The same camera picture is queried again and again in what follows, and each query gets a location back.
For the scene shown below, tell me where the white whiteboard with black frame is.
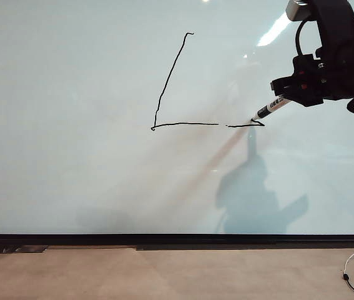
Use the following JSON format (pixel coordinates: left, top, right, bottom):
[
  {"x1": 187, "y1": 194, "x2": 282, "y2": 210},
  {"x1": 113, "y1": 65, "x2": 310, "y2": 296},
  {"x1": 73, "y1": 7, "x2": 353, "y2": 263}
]
[{"x1": 0, "y1": 0, "x2": 354, "y2": 246}]

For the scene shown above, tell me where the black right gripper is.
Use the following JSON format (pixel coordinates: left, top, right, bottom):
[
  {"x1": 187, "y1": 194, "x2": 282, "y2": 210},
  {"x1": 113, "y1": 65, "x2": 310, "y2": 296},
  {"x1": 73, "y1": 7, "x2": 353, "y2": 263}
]
[{"x1": 270, "y1": 27, "x2": 354, "y2": 108}]

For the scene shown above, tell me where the black camera cable loop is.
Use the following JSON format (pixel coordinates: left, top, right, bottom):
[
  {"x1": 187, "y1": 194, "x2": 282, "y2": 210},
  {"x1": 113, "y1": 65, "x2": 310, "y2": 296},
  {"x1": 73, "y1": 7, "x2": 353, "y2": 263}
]
[{"x1": 295, "y1": 19, "x2": 311, "y2": 58}]

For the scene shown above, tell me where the white black whiteboard marker pen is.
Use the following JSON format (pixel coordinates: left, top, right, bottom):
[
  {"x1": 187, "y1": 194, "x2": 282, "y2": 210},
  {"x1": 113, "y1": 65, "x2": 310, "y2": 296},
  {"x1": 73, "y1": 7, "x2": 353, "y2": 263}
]
[{"x1": 250, "y1": 96, "x2": 291, "y2": 123}]

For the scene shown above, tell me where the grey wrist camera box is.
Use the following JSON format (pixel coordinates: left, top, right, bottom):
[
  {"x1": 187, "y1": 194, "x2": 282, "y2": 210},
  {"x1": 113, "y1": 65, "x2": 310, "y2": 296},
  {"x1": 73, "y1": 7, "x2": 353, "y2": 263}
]
[{"x1": 285, "y1": 0, "x2": 313, "y2": 22}]

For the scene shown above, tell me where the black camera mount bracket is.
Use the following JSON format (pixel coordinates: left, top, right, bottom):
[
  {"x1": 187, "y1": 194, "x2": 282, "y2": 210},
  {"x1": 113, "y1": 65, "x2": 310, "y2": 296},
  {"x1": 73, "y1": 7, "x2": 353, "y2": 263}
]
[{"x1": 308, "y1": 0, "x2": 354, "y2": 49}]

